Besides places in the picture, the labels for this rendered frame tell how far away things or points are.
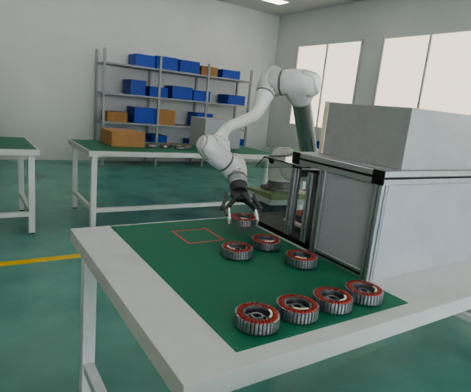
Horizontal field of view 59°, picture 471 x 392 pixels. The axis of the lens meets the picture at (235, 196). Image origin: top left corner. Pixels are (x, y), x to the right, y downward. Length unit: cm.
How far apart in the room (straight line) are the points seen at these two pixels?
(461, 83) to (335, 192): 558
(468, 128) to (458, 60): 535
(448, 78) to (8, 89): 691
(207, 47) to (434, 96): 449
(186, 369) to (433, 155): 111
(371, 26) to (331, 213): 681
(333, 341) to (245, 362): 25
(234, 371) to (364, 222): 74
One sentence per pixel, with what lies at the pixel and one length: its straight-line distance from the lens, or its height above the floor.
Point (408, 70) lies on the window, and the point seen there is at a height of 208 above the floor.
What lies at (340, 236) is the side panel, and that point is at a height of 86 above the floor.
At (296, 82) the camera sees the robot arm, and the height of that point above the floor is 141.
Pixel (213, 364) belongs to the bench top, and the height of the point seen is 75.
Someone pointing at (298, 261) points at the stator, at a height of 78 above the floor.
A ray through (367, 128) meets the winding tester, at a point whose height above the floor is 123.
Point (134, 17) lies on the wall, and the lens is 852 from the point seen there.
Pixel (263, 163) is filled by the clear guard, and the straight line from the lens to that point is 188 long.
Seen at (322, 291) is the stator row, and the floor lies 78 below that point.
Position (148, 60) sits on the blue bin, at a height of 190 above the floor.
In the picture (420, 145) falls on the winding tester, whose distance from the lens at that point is 153.
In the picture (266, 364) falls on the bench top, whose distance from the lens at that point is 96.
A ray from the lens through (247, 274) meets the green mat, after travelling 135.
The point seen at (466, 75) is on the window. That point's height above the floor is 200.
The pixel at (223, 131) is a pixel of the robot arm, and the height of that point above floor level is 115.
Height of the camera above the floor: 127
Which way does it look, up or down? 12 degrees down
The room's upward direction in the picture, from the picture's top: 6 degrees clockwise
